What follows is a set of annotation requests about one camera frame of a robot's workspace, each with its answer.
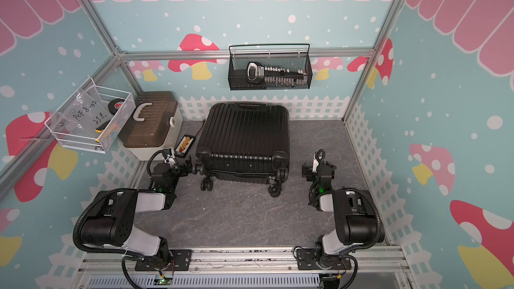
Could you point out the black tray orange bits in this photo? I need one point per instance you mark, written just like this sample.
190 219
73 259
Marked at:
184 146

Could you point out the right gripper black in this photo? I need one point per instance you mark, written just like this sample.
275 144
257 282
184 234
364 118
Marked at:
308 168

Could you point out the black tape roll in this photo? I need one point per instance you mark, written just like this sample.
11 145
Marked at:
114 105

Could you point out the clear plastic wall bin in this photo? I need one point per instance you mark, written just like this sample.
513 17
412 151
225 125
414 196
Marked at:
70 136

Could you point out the plastic bag with writing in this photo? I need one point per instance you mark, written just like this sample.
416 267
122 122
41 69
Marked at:
88 113

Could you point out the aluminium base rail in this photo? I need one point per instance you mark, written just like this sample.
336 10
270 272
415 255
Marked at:
275 267

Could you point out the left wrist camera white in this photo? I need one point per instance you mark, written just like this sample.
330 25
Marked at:
169 156

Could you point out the brown lid storage box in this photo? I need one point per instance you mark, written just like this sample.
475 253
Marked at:
154 125

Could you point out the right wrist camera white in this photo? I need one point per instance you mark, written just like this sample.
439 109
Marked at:
315 164

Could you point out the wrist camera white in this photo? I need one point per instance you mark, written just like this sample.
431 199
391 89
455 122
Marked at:
169 156
315 164

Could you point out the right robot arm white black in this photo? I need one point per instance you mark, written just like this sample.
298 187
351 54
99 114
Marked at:
358 225

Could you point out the socket set in basket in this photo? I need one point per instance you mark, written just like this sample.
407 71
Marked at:
271 76

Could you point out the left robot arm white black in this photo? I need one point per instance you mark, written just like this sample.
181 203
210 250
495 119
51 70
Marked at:
107 224

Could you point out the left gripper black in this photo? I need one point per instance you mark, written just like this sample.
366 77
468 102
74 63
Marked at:
185 172

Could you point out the black wire mesh basket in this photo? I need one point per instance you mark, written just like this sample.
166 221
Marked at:
292 56

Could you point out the black hard-shell suitcase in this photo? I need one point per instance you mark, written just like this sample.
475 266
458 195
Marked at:
246 142

